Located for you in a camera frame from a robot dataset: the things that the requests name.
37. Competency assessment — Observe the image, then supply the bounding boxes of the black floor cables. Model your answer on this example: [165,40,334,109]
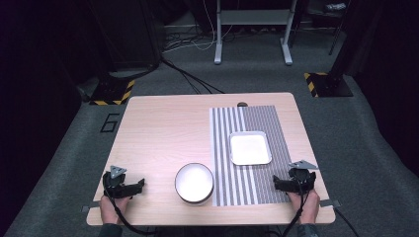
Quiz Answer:
[160,57,226,96]

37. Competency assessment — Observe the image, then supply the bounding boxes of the person's left hand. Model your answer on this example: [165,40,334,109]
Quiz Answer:
[99,194,131,225]

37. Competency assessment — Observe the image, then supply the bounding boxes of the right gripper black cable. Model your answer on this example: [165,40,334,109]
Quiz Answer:
[280,177,311,237]

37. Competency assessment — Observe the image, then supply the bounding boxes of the black floor cable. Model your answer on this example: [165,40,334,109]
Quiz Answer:
[333,206,363,237]

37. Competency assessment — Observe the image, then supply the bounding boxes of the grey tape strip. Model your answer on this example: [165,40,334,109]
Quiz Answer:
[318,198,342,208]
[80,199,102,213]

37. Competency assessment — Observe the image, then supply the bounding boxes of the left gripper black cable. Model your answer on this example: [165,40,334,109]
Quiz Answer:
[104,189,157,236]

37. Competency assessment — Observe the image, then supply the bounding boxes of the white metal desk frame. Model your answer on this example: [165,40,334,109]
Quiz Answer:
[213,0,298,66]

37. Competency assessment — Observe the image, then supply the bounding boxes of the black stand column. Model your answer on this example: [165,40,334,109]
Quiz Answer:
[328,0,388,80]

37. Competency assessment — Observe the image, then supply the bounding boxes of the person's right hand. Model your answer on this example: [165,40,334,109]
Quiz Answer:
[288,189,321,225]

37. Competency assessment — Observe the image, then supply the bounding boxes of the white square plate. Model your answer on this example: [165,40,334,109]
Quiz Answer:
[228,130,274,166]

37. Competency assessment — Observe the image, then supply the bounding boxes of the white floor cables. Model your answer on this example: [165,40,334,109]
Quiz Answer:
[162,0,233,53]

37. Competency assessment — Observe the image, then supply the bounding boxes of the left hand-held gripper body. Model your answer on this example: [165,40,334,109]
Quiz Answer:
[102,165,134,199]

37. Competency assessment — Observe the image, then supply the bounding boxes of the grey striped placemat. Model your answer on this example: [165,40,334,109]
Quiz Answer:
[209,105,293,207]

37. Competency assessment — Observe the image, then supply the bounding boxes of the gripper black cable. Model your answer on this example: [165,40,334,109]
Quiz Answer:
[280,177,311,237]
[104,189,157,236]

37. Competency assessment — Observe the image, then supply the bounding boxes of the hazard-striped black base plate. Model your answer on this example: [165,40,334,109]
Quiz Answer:
[303,71,355,99]
[89,76,136,107]

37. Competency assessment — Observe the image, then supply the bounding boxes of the black cabinet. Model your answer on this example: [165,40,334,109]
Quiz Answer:
[86,0,163,73]

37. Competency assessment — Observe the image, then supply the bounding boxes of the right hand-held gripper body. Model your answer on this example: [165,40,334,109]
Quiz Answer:
[287,159,319,196]

